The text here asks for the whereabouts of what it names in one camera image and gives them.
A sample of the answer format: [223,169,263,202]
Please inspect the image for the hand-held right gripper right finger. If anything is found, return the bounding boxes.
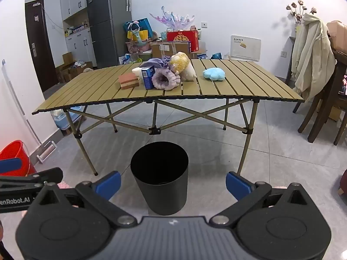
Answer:
[210,171,319,227]

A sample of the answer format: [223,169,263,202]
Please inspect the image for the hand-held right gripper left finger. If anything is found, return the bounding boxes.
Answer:
[28,171,137,227]

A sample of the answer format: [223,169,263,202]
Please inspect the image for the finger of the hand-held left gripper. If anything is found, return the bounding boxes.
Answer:
[0,167,63,193]
[0,158,23,176]

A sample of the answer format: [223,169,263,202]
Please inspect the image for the black round trash bin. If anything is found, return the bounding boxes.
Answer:
[130,141,189,216]

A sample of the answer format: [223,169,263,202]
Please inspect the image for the orange layered scrub sponge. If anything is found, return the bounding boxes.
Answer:
[118,73,140,90]

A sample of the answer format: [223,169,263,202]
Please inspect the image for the small blue carton box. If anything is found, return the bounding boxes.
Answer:
[141,65,156,90]

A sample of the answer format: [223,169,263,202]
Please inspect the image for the light blue plush toy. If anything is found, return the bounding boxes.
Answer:
[203,68,225,82]

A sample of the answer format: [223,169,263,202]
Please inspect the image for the purple fluffy plush ring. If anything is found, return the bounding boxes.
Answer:
[151,68,181,91]

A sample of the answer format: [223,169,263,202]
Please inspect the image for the yellow and cream plush toy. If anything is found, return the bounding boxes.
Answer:
[169,52,197,82]

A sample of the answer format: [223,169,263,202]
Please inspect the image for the red plastic bucket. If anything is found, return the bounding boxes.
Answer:
[0,140,37,176]

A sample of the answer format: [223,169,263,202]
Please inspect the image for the blue pet feeder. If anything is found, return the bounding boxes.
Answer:
[51,107,87,136]

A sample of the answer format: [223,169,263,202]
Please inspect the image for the olive slatted folding table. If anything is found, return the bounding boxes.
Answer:
[32,58,304,176]

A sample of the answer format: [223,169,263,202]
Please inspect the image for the dark wooden chair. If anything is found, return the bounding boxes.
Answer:
[293,57,347,145]

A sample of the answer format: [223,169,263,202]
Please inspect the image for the dark brown door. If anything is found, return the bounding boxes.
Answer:
[25,0,59,93]

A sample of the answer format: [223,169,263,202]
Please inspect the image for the blue plastic bag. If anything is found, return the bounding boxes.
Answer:
[196,51,224,60]

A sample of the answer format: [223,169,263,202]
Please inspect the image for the dark wooden side table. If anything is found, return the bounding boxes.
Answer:
[285,36,297,84]

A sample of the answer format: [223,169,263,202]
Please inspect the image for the white base cabinet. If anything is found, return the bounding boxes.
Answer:
[65,27,97,69]

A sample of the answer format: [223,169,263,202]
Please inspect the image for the white flat carton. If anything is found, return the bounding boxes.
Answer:
[230,35,261,62]

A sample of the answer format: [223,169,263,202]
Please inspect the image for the brown cardboard box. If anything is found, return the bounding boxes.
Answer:
[150,41,177,59]

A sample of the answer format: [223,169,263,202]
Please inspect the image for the yellow and teal toy bag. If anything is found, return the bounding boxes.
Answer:
[127,30,149,45]

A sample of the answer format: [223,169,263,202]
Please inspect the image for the beige hoodie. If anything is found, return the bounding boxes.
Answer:
[291,13,337,103]

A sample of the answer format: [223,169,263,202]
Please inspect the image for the dark grey refrigerator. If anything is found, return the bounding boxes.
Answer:
[85,0,132,69]

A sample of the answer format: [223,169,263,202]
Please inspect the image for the red gift box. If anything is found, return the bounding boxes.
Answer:
[166,30,200,52]

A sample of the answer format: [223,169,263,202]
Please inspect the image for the blue gift bag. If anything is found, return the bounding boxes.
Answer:
[123,18,154,40]

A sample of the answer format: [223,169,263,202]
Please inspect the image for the iridescent crown ornament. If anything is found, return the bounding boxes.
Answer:
[150,5,196,31]

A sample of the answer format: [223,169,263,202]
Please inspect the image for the pink bag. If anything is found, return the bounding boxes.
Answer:
[327,20,347,52]

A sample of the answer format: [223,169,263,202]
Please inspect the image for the dried flower bouquet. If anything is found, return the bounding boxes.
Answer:
[286,0,317,23]

